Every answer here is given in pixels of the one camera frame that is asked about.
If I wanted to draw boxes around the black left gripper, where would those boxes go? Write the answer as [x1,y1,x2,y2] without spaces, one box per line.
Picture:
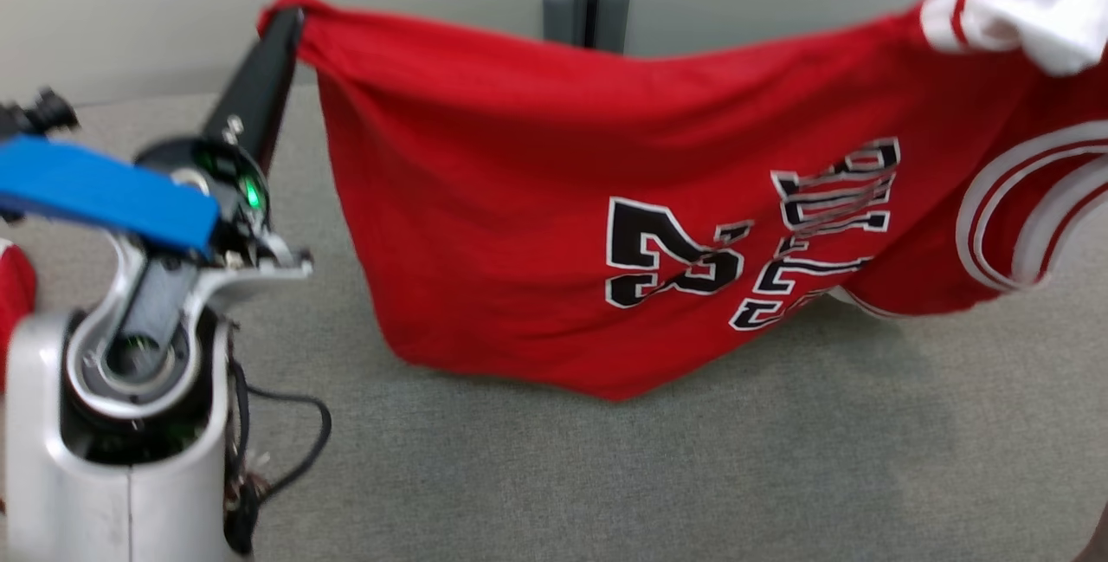
[134,8,313,282]

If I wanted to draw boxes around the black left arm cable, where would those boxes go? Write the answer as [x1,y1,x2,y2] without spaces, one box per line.
[221,354,334,556]

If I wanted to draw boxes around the red basketball jersey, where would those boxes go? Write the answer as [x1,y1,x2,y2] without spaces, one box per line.
[258,0,1108,401]

